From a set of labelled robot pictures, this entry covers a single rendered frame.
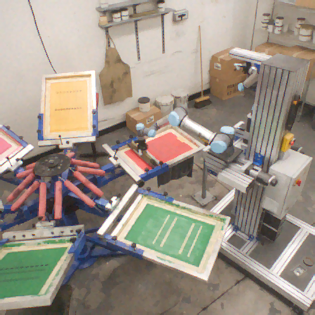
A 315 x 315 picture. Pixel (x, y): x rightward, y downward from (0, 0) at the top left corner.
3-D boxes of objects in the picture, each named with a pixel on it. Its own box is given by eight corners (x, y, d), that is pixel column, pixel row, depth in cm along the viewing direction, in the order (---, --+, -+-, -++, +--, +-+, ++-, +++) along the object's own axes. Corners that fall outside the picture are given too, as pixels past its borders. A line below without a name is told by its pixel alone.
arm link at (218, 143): (233, 138, 247) (177, 103, 259) (226, 148, 238) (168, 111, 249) (227, 148, 256) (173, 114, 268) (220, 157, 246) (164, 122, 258)
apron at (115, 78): (131, 95, 514) (124, 29, 449) (133, 96, 509) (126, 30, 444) (103, 105, 492) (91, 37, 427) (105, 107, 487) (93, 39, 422)
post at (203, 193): (204, 188, 410) (208, 128, 350) (216, 198, 395) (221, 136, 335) (191, 196, 400) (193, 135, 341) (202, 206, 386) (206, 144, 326)
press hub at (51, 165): (92, 235, 359) (65, 140, 275) (107, 259, 333) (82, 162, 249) (60, 253, 342) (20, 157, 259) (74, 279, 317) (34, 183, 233)
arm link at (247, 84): (266, 71, 250) (239, 94, 297) (278, 68, 252) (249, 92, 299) (261, 58, 251) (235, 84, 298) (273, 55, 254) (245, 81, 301)
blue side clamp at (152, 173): (166, 166, 303) (165, 162, 299) (169, 169, 300) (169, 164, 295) (140, 180, 290) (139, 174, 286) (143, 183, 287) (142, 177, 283)
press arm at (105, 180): (171, 149, 338) (171, 145, 334) (174, 152, 334) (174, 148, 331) (64, 200, 286) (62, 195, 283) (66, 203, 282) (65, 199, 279)
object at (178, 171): (188, 170, 346) (188, 146, 326) (193, 174, 340) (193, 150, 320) (154, 188, 326) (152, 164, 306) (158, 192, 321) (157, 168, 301)
